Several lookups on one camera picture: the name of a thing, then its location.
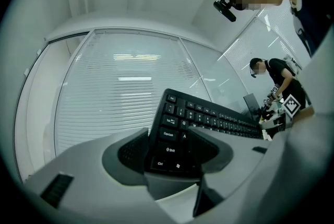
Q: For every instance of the person's dark blue shirt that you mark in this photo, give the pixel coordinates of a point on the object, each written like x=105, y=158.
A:
x=315, y=16

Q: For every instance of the wide white window blinds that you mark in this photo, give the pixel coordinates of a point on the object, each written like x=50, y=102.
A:
x=125, y=92

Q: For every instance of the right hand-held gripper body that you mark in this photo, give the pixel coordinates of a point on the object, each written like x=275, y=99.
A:
x=291, y=106

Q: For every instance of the black head camera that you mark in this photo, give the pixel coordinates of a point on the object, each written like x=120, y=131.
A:
x=225, y=10

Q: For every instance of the black monitor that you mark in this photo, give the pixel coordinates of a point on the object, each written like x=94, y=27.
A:
x=251, y=106

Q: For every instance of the narrow white window blinds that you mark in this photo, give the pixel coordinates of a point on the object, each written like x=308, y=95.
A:
x=274, y=42

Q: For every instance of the black keyboard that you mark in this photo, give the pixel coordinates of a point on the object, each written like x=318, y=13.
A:
x=203, y=116

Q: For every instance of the person's right forearm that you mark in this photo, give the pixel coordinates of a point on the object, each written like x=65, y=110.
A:
x=307, y=112

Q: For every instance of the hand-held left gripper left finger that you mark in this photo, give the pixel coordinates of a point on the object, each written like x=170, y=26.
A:
x=86, y=165

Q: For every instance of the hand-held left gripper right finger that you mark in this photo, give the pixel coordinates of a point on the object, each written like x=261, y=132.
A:
x=242, y=165

